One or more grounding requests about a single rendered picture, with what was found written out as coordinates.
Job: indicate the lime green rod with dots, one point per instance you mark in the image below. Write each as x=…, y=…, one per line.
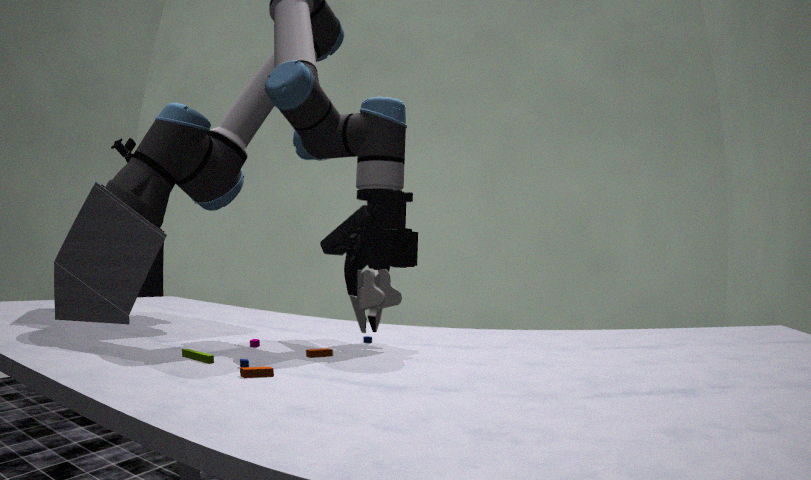
x=198, y=356

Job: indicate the orange rod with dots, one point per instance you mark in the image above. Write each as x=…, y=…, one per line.
x=255, y=372
x=314, y=353

